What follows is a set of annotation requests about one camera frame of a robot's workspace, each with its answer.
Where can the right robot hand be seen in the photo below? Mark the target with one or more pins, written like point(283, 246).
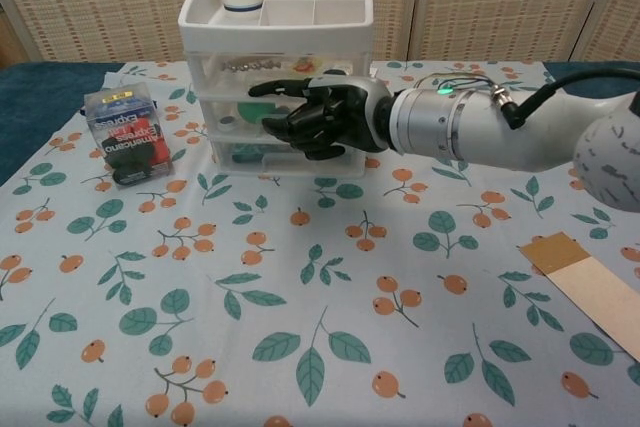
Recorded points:
point(345, 112)

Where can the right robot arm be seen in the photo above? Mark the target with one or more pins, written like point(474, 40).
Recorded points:
point(500, 132)

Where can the teal item in drawer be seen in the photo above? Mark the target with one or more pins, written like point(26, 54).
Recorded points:
point(245, 154)

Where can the white plastic drawer organizer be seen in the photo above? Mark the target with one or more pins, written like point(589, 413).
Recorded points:
point(270, 32)

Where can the black round cap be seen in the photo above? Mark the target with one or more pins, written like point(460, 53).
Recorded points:
point(336, 72)

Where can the green round disc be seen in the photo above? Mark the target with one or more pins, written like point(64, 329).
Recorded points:
point(250, 111)

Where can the leaf and berry tablecloth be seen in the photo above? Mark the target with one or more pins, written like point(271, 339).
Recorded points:
point(320, 297)

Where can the clear coffee capsule box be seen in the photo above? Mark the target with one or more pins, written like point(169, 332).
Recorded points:
point(130, 132)

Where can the teal table cover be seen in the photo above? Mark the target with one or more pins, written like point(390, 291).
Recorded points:
point(40, 107)

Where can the pink and gold card strip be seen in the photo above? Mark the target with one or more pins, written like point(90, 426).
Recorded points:
point(595, 292)

